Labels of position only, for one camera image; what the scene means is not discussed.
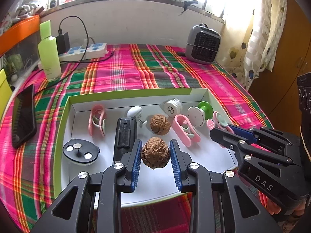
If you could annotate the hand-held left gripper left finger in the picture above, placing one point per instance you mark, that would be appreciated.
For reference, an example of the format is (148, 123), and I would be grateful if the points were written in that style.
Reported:
(136, 165)

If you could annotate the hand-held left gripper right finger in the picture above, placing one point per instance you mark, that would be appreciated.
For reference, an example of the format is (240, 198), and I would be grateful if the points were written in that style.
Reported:
(176, 165)

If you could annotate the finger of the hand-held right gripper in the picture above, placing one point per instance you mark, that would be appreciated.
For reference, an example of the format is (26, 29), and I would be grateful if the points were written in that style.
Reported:
(243, 133)
(223, 138)

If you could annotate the pink plastic clip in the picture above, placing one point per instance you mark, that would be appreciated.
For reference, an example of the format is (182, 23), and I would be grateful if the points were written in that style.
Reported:
(178, 126)
(93, 116)
(216, 120)

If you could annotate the brown walnut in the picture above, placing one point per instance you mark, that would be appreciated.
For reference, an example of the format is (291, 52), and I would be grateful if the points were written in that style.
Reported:
(155, 154)
(159, 125)

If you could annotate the green cardboard box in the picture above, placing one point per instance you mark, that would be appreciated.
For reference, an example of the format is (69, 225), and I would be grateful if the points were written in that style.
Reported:
(209, 155)

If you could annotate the white and green spool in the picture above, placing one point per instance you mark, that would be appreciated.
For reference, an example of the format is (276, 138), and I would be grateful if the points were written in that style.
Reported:
(196, 115)

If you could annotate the black rectangular device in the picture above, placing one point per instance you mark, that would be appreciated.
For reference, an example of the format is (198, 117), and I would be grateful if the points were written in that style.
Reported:
(125, 131)

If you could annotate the white mushroom-shaped hook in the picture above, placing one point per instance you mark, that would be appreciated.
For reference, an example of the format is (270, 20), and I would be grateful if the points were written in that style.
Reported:
(133, 111)

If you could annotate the white ribbed cap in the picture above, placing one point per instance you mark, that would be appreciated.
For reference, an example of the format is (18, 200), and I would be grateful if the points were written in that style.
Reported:
(171, 106)

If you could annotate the black disc with metal buttons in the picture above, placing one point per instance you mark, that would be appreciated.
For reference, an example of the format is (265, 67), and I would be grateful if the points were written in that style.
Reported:
(70, 154)

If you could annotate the person's right hand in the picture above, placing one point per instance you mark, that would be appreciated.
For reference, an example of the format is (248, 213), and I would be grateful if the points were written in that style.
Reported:
(274, 205)

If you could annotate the wooden cabinet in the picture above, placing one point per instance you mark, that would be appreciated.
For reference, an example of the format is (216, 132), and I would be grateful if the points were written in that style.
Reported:
(284, 89)

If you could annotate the black device with dials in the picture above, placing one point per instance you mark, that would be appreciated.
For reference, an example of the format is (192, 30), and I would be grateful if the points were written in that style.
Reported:
(305, 94)

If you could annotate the grey space heater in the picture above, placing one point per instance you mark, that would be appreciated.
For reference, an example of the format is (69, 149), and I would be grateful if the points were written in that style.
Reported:
(204, 46)

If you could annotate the heart print curtain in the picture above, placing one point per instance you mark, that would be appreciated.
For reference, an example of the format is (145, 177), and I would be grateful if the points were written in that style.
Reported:
(264, 41)

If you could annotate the white power strip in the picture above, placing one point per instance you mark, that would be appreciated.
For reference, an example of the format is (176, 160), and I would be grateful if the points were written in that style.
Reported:
(97, 49)

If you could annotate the black smartphone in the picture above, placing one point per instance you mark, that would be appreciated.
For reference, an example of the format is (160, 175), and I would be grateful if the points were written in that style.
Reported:
(24, 116)

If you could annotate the lime green bottle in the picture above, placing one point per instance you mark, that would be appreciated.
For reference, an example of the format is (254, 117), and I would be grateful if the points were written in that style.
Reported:
(49, 58)

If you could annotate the black charger adapter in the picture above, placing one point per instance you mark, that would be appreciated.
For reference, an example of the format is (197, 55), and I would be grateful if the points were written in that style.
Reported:
(62, 42)

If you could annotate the closed lime green box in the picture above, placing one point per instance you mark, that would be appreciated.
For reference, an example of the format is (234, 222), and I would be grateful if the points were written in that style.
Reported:
(4, 89)

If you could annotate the glass tank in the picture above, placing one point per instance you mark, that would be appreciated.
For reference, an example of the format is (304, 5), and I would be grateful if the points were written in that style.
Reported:
(24, 51)

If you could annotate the orange tray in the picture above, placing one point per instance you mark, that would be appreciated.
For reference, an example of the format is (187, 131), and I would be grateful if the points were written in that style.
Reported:
(19, 31)

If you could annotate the white plastic bag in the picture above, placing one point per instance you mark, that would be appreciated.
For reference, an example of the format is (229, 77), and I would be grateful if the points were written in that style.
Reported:
(26, 8)

